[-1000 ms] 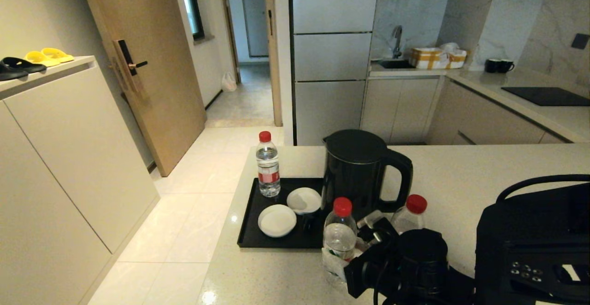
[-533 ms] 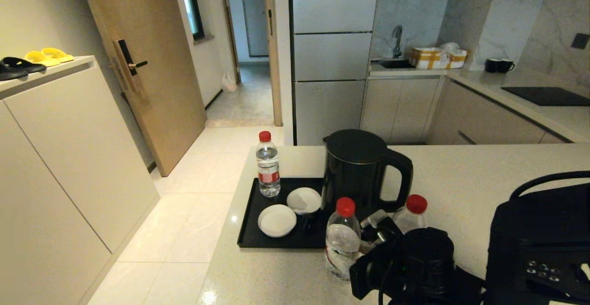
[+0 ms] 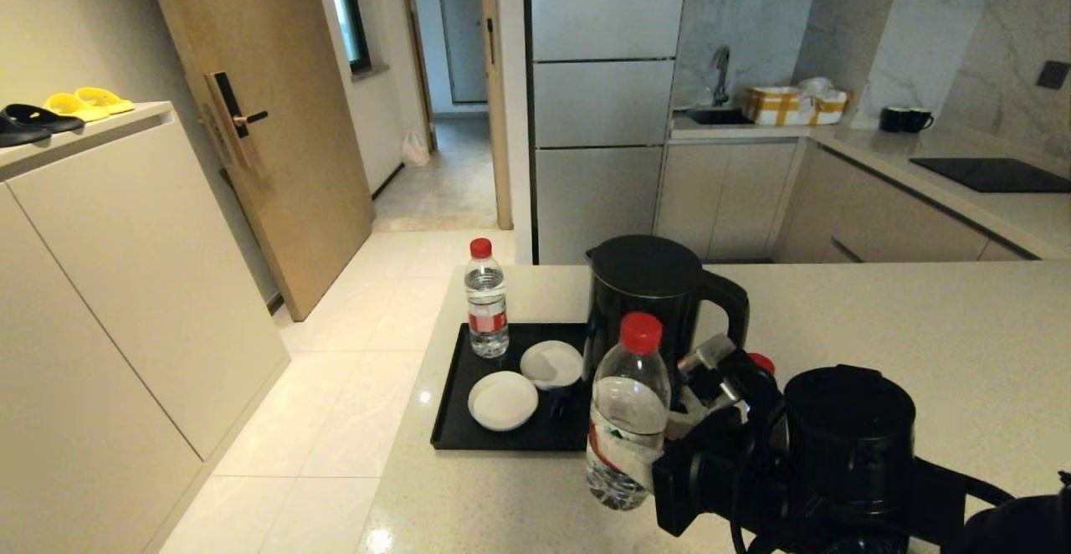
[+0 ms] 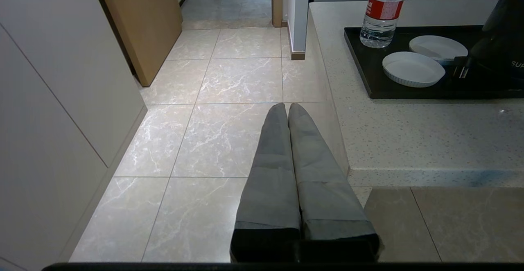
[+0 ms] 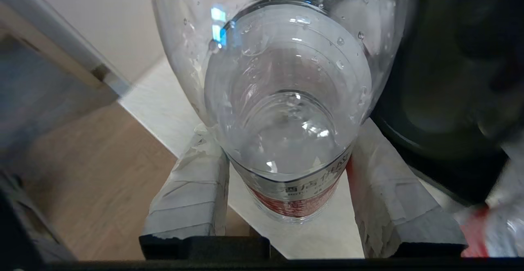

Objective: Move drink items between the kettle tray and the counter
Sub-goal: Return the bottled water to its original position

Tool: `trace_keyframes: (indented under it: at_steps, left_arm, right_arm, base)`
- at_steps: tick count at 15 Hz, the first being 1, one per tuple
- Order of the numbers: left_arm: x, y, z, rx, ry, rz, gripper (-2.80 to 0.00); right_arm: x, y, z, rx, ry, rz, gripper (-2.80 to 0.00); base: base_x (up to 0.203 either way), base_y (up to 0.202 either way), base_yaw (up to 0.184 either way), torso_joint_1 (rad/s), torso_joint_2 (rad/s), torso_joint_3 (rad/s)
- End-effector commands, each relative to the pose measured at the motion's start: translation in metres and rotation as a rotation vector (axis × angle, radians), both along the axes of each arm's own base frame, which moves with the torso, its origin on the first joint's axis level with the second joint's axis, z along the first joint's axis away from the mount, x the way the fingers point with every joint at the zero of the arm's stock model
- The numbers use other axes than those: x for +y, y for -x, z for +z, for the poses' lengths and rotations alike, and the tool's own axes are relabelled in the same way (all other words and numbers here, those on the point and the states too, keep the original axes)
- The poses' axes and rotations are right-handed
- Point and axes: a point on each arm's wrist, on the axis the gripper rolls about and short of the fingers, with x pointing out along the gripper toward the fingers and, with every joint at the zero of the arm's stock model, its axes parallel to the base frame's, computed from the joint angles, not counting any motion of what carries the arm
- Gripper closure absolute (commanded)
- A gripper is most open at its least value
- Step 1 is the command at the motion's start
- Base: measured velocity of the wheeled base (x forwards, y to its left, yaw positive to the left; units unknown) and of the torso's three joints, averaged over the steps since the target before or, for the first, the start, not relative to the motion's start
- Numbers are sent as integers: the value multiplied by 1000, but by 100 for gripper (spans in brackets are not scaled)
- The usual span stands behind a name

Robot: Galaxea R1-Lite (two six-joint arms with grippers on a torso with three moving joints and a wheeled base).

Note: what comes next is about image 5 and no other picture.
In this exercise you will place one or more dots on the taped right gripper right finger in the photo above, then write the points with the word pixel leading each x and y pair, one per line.
pixel 393 205

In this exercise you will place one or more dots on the clear red-capped water bottle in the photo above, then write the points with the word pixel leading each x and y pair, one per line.
pixel 491 222
pixel 286 99

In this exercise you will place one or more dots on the black rectangular serving tray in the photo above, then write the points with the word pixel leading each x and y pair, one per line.
pixel 458 185

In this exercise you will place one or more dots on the black electric kettle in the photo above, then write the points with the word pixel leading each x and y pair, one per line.
pixel 450 78

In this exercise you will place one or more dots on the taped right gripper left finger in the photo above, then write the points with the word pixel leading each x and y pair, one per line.
pixel 192 201

